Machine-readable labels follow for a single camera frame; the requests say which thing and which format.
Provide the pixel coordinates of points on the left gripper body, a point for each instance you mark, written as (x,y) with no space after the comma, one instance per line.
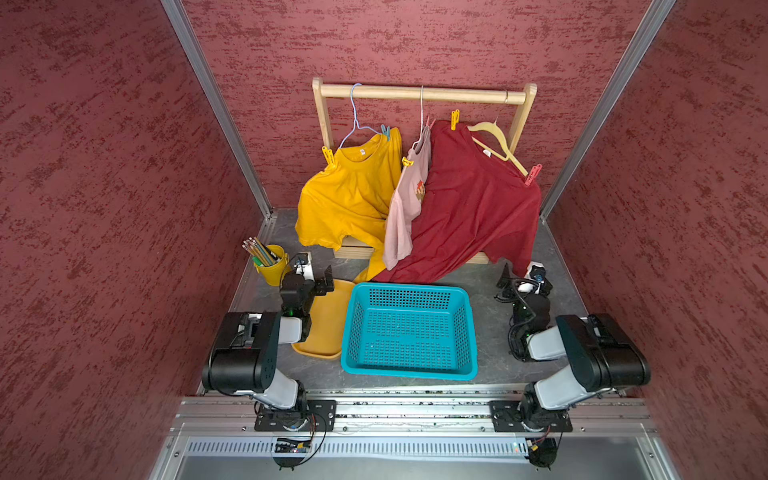
(318,285)

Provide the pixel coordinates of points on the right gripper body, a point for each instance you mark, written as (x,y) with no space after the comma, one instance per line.
(516,285)

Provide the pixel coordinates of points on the pink printed t-shirt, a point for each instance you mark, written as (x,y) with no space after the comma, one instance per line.
(406,205)

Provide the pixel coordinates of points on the white wire hanger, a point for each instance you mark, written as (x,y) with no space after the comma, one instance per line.
(417,145)

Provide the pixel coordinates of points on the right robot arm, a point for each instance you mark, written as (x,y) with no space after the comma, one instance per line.
(600,355)

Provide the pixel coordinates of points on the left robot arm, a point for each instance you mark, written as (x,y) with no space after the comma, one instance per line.
(243,358)

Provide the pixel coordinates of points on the cream plastic hanger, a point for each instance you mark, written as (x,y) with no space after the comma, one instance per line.
(495,131)

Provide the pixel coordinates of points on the yellow pencil cup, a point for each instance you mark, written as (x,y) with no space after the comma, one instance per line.
(274,273)

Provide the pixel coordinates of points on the wooden clothes rack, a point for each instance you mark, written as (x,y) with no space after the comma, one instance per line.
(522,100)

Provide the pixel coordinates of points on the pencils bundle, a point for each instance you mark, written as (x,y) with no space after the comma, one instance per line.
(262,255)

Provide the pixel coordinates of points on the yellow plastic tray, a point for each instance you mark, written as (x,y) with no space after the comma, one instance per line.
(328,315)

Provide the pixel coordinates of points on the dark red t-shirt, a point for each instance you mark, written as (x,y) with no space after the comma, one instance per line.
(473,203)

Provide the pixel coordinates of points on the yellow t-shirt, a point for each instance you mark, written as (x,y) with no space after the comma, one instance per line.
(351,198)

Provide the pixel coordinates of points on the teal plastic basket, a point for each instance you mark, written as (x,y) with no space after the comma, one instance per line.
(410,331)

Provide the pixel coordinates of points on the pink clothespin on red shirt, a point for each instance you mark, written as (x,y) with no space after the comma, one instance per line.
(533,174)

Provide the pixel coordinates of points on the blue clothespin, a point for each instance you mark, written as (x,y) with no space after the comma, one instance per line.
(386,131)

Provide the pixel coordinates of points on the yellow clothespin on red shirt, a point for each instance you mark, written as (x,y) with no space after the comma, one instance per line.
(455,119)

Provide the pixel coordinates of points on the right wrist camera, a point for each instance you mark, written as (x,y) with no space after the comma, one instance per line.
(536,280)

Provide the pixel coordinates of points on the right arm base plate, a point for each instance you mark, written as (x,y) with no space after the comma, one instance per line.
(513,417)

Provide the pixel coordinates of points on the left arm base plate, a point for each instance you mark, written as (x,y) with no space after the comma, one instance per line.
(313,416)

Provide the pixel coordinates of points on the aluminium mounting rail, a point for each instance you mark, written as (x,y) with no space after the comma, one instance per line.
(414,423)

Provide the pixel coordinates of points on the light blue wire hanger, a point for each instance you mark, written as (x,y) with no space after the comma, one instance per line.
(356,125)

